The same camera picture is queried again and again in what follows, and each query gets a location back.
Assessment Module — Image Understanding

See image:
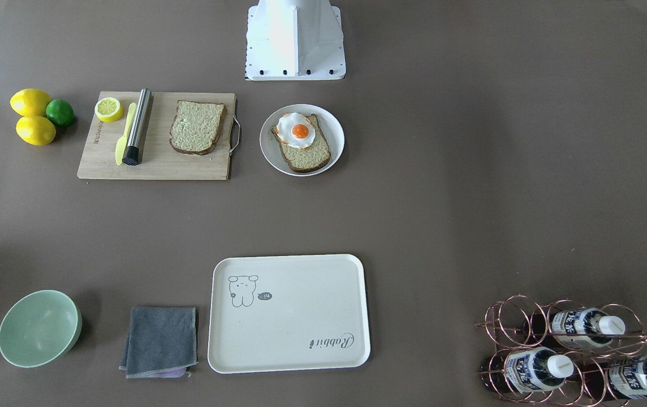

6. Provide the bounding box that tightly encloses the bread slice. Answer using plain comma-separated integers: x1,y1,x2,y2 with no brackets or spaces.
270,112,331,174
169,100,226,155

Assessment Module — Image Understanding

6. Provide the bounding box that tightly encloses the cream rabbit tray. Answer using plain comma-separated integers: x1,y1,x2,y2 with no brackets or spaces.
207,253,371,374

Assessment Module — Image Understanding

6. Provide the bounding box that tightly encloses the bread slice on plate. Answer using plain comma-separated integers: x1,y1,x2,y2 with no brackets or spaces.
270,112,331,174

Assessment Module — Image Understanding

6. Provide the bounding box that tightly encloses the white round plate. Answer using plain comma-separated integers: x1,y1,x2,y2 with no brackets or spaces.
259,103,345,177

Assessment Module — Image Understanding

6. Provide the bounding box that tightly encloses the fried egg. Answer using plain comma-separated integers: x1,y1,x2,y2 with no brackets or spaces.
273,112,316,149

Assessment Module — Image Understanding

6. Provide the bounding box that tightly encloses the steel pepper grinder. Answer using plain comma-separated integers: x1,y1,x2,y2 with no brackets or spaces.
118,88,152,166

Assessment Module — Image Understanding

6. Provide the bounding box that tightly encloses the yellow plastic knife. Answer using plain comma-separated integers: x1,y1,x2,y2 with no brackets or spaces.
114,103,137,166

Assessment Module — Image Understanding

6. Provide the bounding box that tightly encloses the grey folded cloth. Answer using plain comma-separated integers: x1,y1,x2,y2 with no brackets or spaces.
119,306,199,379

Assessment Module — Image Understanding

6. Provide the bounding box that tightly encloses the half lemon slice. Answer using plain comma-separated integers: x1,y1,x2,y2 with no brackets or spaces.
95,96,124,123

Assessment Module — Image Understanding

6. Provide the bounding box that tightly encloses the wooden cutting board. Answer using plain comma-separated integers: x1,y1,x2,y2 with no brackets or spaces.
77,91,236,180

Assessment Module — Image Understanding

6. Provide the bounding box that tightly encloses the tea bottle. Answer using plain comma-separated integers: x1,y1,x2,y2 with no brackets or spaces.
479,346,575,395
522,308,626,350
582,355,647,401

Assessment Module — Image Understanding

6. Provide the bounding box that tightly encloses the green lime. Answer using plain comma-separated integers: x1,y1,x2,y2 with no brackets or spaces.
45,99,75,127

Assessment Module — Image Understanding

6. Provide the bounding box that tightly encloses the tea bottle upper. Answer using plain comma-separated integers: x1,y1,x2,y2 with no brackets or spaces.
522,308,626,350

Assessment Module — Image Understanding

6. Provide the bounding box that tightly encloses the yellow lemon lower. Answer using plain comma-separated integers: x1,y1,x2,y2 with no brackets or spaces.
16,116,57,146

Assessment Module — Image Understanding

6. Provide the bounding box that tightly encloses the yellow lemon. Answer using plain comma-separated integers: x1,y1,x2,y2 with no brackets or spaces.
9,88,52,118
16,116,57,146

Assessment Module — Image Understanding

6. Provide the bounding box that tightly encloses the mint green bowl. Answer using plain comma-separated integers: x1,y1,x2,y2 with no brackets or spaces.
0,289,83,368

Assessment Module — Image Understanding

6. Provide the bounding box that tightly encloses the yellow lemon upper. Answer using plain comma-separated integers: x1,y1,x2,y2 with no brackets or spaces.
9,88,52,118

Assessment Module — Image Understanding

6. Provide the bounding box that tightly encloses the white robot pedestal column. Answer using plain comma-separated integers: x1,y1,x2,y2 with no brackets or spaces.
244,1,347,81

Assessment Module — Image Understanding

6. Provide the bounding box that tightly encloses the copper wire bottle rack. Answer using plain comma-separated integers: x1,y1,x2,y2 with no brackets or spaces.
478,295,647,406

